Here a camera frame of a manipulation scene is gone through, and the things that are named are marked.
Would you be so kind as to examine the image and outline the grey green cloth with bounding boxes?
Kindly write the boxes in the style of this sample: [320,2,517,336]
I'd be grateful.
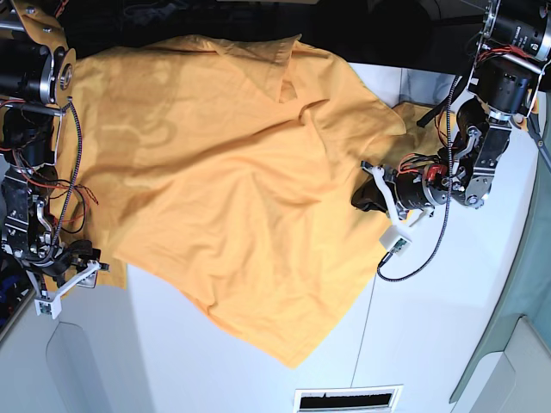
[449,130,550,412]

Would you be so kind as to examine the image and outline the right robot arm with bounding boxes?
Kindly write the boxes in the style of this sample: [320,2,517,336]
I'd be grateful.
[1,1,101,287]

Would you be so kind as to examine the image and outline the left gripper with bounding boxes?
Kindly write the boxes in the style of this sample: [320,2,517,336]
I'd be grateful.
[350,170,447,213]

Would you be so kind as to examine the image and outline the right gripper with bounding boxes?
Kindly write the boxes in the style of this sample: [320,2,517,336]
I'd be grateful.
[17,240,102,287]

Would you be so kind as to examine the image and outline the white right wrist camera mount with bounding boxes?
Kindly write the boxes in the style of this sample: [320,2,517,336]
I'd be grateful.
[27,260,109,319]

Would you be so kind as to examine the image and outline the white table vent grille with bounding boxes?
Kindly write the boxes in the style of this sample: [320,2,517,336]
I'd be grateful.
[293,385,404,413]

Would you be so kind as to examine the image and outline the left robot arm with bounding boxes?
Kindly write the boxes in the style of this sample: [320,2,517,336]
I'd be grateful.
[351,1,550,217]

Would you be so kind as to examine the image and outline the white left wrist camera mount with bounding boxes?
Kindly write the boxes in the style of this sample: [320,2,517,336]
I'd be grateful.
[361,161,434,256]

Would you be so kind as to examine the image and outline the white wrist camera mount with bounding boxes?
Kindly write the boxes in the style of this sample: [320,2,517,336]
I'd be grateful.
[27,260,109,319]
[361,161,434,256]

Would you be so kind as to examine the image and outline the orange yellow t-shirt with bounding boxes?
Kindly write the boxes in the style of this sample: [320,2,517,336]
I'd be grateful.
[16,0,457,370]

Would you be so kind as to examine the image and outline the orange handled scissors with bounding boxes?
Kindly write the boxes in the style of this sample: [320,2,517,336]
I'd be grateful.
[512,96,550,170]

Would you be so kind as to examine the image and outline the black blue items bin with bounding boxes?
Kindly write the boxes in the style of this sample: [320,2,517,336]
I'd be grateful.
[0,252,33,328]

